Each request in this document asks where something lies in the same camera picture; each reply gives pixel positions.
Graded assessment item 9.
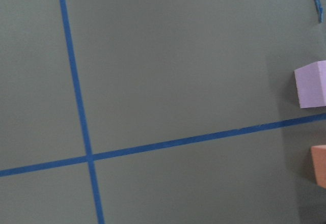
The orange foam block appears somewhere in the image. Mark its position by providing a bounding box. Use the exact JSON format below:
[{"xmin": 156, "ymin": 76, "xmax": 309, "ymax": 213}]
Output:
[{"xmin": 311, "ymin": 145, "xmax": 325, "ymax": 188}]

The long blue tape strip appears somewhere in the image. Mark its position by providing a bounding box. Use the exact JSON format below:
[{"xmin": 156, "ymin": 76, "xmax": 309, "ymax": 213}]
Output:
[{"xmin": 59, "ymin": 0, "xmax": 105, "ymax": 224}]

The pink foam block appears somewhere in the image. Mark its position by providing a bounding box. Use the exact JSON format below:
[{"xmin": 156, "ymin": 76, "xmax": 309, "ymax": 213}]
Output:
[{"xmin": 294, "ymin": 61, "xmax": 325, "ymax": 108}]

